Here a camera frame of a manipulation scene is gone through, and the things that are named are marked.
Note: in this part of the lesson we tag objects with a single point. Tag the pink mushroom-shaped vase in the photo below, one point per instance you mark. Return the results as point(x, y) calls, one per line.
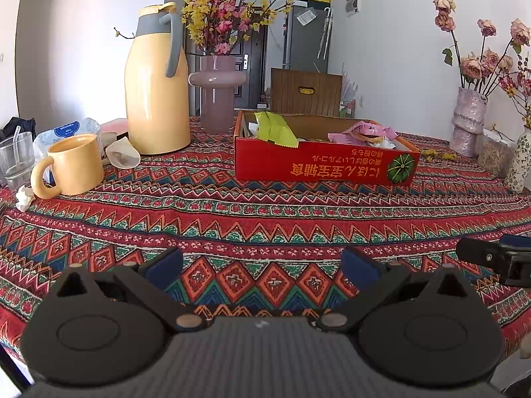
point(217, 79)

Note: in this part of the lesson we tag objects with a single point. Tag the yellow thermos jug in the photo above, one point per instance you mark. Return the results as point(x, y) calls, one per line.
point(156, 83)

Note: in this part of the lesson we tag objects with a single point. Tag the textured pink tall vase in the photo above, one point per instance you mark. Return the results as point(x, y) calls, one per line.
point(468, 120)

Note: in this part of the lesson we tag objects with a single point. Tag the crumpled white paper cup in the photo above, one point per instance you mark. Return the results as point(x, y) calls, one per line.
point(122, 154)

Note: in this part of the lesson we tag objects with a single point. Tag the red cardboard snack box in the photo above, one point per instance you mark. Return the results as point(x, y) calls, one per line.
point(316, 158)

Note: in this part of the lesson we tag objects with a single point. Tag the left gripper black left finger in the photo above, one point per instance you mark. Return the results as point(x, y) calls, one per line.
point(146, 284)

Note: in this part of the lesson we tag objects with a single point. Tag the crumpled white tissue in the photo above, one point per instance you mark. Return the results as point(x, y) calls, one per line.
point(24, 198)

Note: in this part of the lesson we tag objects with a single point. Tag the fallen yellow flowers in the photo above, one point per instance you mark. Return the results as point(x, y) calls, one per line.
point(431, 155)

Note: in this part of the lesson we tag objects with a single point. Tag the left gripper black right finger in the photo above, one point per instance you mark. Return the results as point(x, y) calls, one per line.
point(376, 282)

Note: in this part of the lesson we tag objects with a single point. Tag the floral patterned small vase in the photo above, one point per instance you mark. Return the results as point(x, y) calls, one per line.
point(520, 164)

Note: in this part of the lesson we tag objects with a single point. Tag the colourful patterned tablecloth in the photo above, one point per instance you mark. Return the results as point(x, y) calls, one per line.
point(250, 248)

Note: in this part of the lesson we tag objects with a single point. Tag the yellow ceramic mug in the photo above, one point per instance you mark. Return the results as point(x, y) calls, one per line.
point(76, 167)

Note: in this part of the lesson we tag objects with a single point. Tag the grey refrigerator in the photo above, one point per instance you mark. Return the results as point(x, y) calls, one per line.
point(305, 39)

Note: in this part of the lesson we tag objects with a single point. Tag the dark brown entrance door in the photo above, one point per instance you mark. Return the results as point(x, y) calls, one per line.
point(251, 59)

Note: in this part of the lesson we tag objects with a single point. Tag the blue and white plastic bag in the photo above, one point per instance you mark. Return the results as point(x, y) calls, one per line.
point(46, 139)

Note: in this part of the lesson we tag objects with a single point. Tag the pink snack packet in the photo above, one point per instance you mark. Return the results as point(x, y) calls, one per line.
point(366, 134)

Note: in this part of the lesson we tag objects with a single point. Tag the green snack packet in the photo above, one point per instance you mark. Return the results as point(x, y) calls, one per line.
point(273, 128)

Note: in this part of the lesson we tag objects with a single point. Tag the glass jar with lid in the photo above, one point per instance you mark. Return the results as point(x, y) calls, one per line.
point(496, 153)

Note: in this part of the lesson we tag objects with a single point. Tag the clear drinking glass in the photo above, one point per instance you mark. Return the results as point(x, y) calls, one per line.
point(17, 159)

